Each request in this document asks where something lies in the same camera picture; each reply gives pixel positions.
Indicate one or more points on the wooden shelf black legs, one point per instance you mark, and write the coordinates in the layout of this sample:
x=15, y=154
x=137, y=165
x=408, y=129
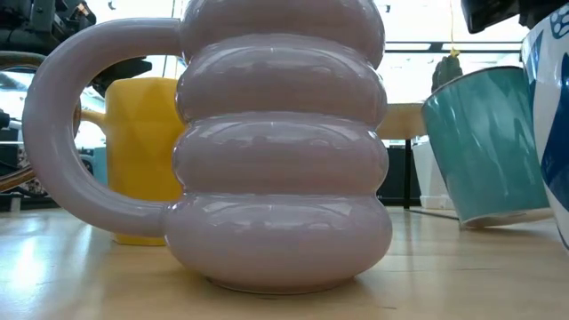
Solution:
x=400, y=120

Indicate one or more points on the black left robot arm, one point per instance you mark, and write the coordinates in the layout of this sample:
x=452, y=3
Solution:
x=40, y=22

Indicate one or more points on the lilac ribbed bubble mug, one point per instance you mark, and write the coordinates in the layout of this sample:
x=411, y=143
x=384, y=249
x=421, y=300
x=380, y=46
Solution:
x=280, y=155

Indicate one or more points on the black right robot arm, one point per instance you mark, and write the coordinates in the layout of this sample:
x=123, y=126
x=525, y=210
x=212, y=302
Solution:
x=547, y=9

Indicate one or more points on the white hexagonal planter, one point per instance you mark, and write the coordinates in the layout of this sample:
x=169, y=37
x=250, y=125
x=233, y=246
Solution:
x=429, y=178

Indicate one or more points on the black partition panel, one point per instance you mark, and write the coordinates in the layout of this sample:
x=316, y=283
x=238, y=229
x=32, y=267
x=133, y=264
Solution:
x=393, y=178

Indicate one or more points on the black aluminium table frame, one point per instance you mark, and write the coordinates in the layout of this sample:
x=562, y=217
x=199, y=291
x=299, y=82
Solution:
x=35, y=202

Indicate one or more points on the blue white floral mug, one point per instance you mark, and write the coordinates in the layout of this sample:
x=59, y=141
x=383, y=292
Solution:
x=551, y=111

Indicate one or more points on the green cactus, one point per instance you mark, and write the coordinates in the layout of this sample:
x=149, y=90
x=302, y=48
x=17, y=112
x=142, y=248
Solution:
x=446, y=73

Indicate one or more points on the yellow faceted mug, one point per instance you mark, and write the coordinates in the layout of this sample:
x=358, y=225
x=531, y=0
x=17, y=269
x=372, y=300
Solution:
x=142, y=146

